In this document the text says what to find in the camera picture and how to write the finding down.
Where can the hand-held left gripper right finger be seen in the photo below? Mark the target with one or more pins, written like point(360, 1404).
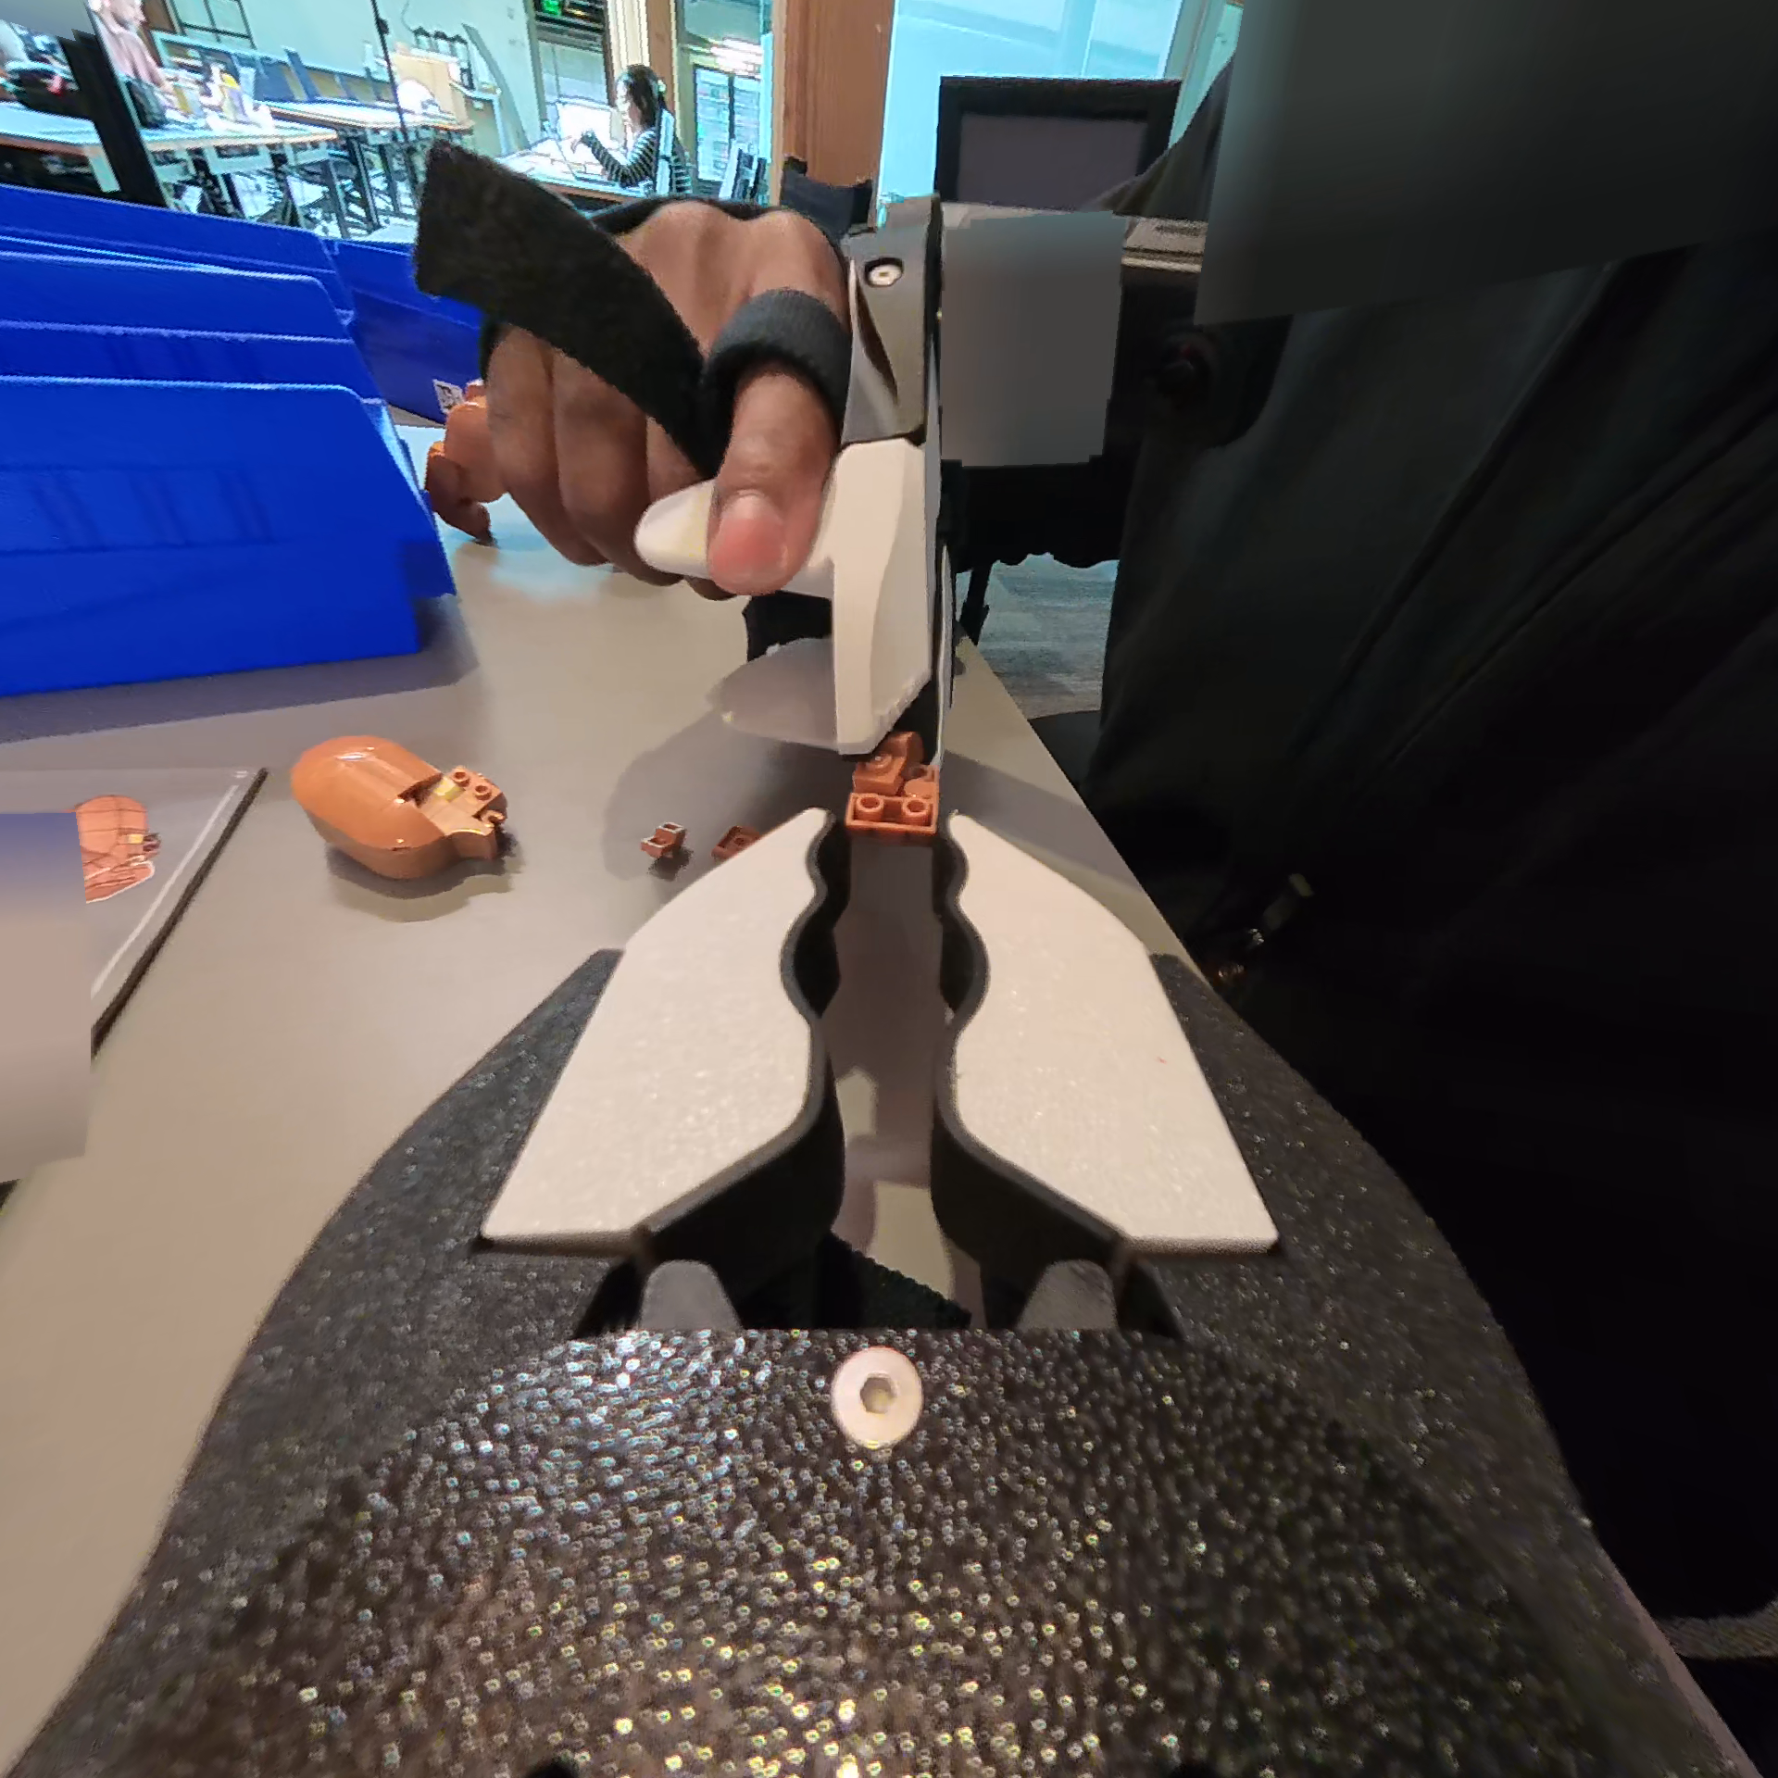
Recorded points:
point(1113, 1083)

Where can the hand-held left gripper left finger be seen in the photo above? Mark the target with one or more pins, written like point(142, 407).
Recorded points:
point(668, 1083)

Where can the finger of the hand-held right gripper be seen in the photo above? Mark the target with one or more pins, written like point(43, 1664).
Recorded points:
point(886, 597)

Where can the brown two-stud brick plate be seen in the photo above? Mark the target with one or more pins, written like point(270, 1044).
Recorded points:
point(897, 809)

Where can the round brown brick assembly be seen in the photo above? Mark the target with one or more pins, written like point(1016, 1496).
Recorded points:
point(403, 807)

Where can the grey desk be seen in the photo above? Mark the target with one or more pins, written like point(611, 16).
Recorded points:
point(336, 1056)

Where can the black monitor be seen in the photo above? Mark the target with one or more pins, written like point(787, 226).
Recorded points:
point(1057, 139)

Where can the black office chair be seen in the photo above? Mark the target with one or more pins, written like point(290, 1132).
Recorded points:
point(825, 202)

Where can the wooden beam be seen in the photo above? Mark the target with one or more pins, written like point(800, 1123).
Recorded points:
point(835, 84)

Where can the brown and tan brick assembly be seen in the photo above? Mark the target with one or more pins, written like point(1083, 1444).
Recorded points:
point(461, 459)

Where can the grey instruction booklet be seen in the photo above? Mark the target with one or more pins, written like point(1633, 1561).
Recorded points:
point(168, 833)

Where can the row of blue plastic bins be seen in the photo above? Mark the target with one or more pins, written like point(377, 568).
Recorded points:
point(168, 530)

